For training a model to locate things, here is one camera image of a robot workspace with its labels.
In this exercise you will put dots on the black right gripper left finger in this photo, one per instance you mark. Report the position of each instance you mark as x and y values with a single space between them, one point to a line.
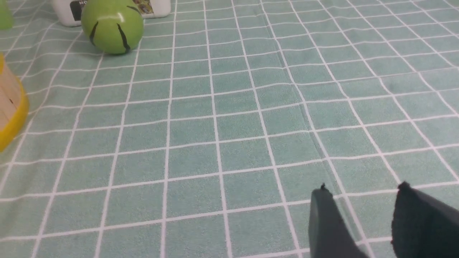
328 234

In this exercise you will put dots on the bamboo steamer basket yellow rim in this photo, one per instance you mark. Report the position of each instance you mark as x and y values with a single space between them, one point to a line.
14 105

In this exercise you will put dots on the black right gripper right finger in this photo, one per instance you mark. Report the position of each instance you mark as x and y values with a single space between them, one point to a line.
423 226

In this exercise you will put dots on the green striped ball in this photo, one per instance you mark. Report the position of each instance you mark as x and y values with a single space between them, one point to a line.
114 35

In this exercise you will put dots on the green and white toolbox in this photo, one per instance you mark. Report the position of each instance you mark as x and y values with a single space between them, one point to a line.
71 12

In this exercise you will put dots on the green checked tablecloth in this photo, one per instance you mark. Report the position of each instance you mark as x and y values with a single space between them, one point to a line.
207 140

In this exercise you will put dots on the green cube block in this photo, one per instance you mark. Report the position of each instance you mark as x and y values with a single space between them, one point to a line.
6 16

